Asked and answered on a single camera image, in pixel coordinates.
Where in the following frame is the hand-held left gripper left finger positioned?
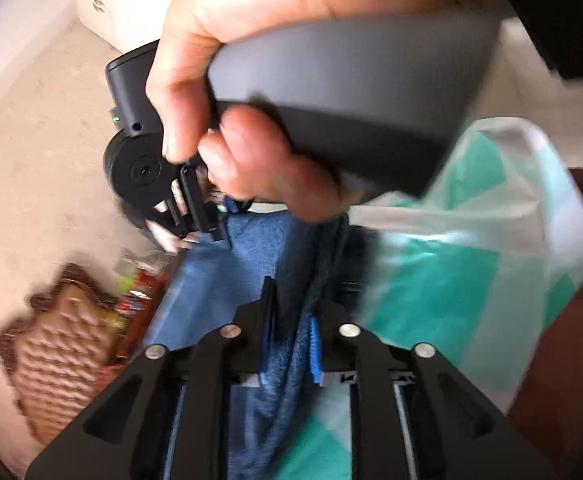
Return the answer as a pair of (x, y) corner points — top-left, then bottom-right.
(26, 276), (277, 480)

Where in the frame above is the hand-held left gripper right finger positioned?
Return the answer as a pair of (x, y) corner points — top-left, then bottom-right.
(309, 300), (557, 480)

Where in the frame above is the brown tufted headboard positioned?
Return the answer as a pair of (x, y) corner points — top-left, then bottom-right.
(0, 262), (132, 448)

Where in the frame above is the blue towel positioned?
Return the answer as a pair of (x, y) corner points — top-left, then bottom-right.
(149, 210), (367, 480)

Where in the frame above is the person's right hand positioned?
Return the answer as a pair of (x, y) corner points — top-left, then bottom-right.
(146, 0), (472, 223)

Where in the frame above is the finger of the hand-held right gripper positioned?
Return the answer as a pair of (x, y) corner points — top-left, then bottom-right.
(146, 164), (232, 250)
(212, 192), (252, 216)

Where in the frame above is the teal checkered bed sheet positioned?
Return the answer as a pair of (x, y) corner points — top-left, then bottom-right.
(146, 117), (583, 480)

